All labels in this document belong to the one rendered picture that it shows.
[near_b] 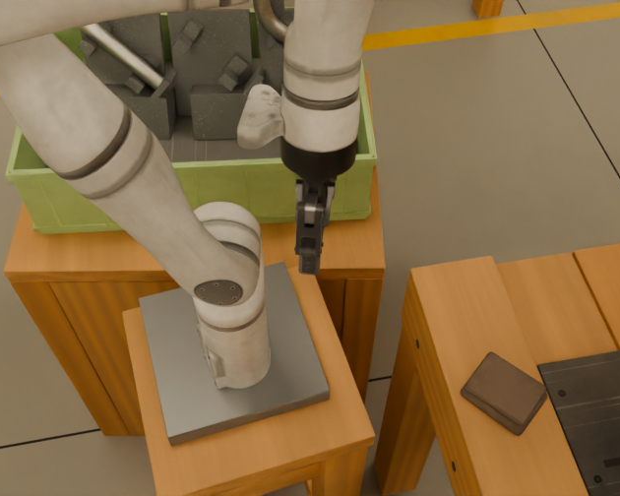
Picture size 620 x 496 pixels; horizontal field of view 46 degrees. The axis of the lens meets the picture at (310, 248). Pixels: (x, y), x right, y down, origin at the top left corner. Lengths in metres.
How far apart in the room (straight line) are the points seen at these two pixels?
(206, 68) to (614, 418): 0.93
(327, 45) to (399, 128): 2.03
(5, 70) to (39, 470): 1.52
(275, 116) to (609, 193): 2.02
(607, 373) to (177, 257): 0.66
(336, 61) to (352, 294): 0.79
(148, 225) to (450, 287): 0.57
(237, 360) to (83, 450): 1.11
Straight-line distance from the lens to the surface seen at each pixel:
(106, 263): 1.36
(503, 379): 1.08
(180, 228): 0.76
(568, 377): 1.14
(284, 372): 1.10
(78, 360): 1.68
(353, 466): 1.22
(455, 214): 2.43
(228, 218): 0.84
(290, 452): 1.09
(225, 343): 0.97
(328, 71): 0.65
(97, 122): 0.68
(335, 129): 0.68
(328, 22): 0.62
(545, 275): 1.25
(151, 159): 0.72
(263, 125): 0.69
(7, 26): 0.60
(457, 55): 2.97
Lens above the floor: 1.88
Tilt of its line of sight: 55 degrees down
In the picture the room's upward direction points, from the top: straight up
